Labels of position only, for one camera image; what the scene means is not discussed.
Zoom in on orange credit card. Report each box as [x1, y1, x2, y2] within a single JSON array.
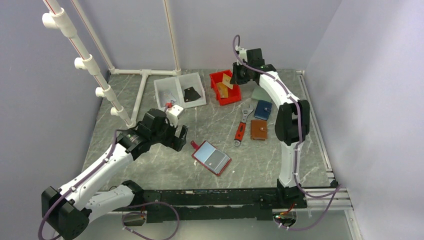
[[221, 73, 234, 90]]

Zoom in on red card holder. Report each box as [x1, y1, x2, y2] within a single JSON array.
[[190, 140, 232, 177]]

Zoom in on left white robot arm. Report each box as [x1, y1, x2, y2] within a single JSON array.
[[37, 105, 188, 240]]

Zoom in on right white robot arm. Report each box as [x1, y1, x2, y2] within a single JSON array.
[[230, 46, 310, 208]]

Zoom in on orange card in bin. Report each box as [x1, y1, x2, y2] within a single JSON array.
[[216, 82, 229, 99]]

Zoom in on green card holder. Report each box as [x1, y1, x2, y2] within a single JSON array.
[[251, 86, 273, 103]]

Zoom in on cards in white tray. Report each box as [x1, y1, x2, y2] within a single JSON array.
[[159, 90, 177, 107]]

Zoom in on blue card holder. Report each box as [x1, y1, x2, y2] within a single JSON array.
[[254, 100, 273, 121]]

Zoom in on brown card holder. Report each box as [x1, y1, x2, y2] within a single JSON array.
[[250, 119, 268, 141]]

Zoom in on white divided tray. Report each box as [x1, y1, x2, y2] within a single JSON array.
[[153, 72, 207, 110]]

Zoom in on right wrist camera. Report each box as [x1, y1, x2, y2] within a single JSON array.
[[235, 46, 248, 65]]

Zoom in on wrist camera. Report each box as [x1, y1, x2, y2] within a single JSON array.
[[165, 104, 185, 127], [235, 46, 248, 65]]

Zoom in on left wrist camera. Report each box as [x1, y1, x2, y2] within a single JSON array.
[[165, 104, 185, 127]]

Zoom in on red handled adjustable wrench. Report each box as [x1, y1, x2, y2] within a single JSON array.
[[233, 103, 254, 147]]

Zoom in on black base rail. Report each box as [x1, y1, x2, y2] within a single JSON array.
[[118, 184, 308, 223]]

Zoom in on white pvc pipe frame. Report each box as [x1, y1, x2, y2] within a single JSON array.
[[42, 0, 182, 128]]

